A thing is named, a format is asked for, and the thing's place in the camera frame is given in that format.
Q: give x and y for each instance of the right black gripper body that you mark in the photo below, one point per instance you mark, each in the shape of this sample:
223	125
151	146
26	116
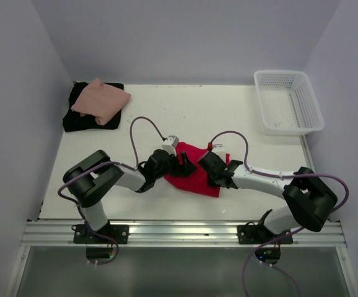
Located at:
212	179

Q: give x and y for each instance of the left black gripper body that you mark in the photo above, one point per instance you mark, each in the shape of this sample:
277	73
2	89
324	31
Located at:
171	168

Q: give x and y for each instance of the red t shirt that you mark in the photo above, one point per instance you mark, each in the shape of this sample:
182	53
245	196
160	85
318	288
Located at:
197	181

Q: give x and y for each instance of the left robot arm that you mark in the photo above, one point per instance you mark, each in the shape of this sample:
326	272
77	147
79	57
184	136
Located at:
92	178

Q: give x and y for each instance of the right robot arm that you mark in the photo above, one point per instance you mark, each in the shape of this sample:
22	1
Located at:
309	201

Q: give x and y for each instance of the folded pink t shirt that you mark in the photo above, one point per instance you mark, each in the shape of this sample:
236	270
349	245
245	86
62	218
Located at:
100	100

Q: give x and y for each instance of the white plastic basket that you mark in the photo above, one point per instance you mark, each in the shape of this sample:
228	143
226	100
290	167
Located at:
287	102

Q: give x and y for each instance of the folded black t shirt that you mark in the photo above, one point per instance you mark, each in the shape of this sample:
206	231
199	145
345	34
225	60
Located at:
73	121

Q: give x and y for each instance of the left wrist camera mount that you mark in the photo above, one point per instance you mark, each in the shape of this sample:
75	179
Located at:
170	145

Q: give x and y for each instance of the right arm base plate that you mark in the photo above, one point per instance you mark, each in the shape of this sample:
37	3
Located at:
252	233

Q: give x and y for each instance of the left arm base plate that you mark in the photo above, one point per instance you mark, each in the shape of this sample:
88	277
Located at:
82	235

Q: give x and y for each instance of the aluminium rail frame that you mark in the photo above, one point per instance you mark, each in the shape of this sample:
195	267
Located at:
59	215

